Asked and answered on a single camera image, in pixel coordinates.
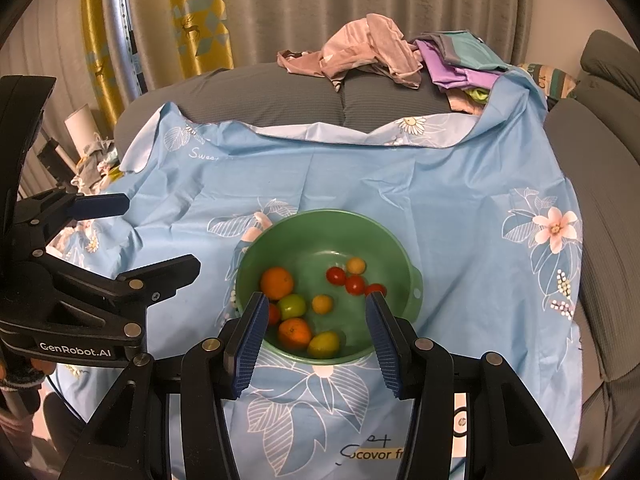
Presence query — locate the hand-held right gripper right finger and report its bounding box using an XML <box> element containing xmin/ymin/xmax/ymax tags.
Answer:
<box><xmin>365</xmin><ymin>292</ymin><xmax>576</xmax><ymax>480</ymax></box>

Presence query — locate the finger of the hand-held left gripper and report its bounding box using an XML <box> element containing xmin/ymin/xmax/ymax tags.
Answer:
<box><xmin>45</xmin><ymin>255</ymin><xmax>201</xmax><ymax>326</ymax></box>
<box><xmin>17</xmin><ymin>187</ymin><xmax>130</xmax><ymax>256</ymax></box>

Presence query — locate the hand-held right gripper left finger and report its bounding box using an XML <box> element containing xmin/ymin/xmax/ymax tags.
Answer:
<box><xmin>57</xmin><ymin>292</ymin><xmax>271</xmax><ymax>480</ymax></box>

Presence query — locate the green jujube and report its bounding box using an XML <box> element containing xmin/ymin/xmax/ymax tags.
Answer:
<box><xmin>278</xmin><ymin>294</ymin><xmax>307</xmax><ymax>321</ymax></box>

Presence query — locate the yellow-green jujube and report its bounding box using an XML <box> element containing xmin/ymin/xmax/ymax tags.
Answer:
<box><xmin>307</xmin><ymin>330</ymin><xmax>341</xmax><ymax>359</ymax></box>

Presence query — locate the green plastic bowl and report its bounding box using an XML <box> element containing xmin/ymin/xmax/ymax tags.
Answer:
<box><xmin>235</xmin><ymin>209</ymin><xmax>423</xmax><ymax>365</ymax></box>

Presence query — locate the person's left forearm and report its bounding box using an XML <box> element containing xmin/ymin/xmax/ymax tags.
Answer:
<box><xmin>0</xmin><ymin>371</ymin><xmax>46</xmax><ymax>466</ymax></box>

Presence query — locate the pile of mixed clothes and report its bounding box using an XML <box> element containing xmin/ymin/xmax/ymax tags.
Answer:
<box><xmin>70</xmin><ymin>137</ymin><xmax>126</xmax><ymax>193</ymax></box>

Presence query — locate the orange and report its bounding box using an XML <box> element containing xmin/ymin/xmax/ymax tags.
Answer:
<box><xmin>278</xmin><ymin>318</ymin><xmax>312</xmax><ymax>351</ymax></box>
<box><xmin>260</xmin><ymin>267</ymin><xmax>295</xmax><ymax>300</ymax></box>

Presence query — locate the black stand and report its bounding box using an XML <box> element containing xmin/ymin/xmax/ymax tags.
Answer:
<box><xmin>37</xmin><ymin>130</ymin><xmax>81</xmax><ymax>181</ymax></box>

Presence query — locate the white paper roll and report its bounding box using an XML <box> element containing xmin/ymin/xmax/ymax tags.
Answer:
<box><xmin>65</xmin><ymin>104</ymin><xmax>97</xmax><ymax>148</ymax></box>

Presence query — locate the blue floral bed sheet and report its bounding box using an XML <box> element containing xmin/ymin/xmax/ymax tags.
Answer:
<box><xmin>47</xmin><ymin>67</ymin><xmax>583</xmax><ymax>480</ymax></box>

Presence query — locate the silver metal hoop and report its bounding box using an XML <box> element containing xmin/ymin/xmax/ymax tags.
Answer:
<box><xmin>101</xmin><ymin>0</ymin><xmax>143</xmax><ymax>101</ymax></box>

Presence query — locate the yellow patterned curtain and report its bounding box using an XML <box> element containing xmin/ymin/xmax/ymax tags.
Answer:
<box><xmin>82</xmin><ymin>0</ymin><xmax>233</xmax><ymax>126</ymax></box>

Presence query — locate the grey sofa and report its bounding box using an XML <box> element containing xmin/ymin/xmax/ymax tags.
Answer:
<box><xmin>114</xmin><ymin>30</ymin><xmax>640</xmax><ymax>480</ymax></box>

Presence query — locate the purple garment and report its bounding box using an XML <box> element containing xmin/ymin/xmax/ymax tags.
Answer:
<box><xmin>417</xmin><ymin>35</ymin><xmax>501</xmax><ymax>88</ymax></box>

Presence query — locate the pink garment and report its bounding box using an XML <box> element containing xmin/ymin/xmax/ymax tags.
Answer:
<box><xmin>277</xmin><ymin>12</ymin><xmax>426</xmax><ymax>92</ymax></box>

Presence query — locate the teal and grey garment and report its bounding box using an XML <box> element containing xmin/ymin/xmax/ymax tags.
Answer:
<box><xmin>415</xmin><ymin>30</ymin><xmax>508</xmax><ymax>73</ymax></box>

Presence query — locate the striped patterned cushion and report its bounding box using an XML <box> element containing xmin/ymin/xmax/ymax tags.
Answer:
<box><xmin>517</xmin><ymin>62</ymin><xmax>582</xmax><ymax>100</ymax></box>

